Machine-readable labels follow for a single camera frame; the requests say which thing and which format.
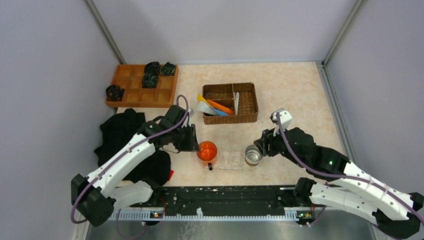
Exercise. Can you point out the white toothpaste tube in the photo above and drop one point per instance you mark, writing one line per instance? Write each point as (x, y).
(206, 109)

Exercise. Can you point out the orange translucent plastic mug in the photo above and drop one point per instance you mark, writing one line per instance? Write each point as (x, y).
(207, 154)

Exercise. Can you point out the orange toothbrush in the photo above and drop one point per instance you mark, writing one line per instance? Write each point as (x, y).
(220, 107)

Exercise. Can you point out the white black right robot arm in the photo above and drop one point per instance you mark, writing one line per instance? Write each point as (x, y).
(339, 183)

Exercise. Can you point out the black patterned rolled sock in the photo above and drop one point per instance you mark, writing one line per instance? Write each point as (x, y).
(150, 81)

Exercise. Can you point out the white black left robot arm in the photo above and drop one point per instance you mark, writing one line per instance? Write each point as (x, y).
(96, 196)

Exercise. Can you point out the metal cup orange base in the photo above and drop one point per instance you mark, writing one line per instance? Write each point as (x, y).
(252, 156)

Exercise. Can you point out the black cloth pile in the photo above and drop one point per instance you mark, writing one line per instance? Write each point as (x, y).
(116, 133)

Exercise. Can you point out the black green rolled sock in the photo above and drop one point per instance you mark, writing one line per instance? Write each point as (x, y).
(168, 69)

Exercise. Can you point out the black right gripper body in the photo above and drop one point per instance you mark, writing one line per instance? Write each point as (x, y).
(265, 144)

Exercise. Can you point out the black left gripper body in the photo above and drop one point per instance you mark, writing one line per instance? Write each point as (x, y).
(189, 138)

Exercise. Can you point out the red small object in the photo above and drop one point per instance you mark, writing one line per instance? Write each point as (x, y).
(170, 175)

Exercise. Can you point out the clear textured plastic tray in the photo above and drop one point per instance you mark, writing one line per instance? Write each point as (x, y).
(232, 157)

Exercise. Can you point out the black orange rolled sock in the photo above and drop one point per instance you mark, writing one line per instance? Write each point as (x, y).
(114, 93)

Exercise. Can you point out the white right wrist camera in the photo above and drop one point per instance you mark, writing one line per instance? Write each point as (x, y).
(282, 119)

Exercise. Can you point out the brown wicker divided basket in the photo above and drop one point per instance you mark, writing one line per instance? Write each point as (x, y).
(224, 94)

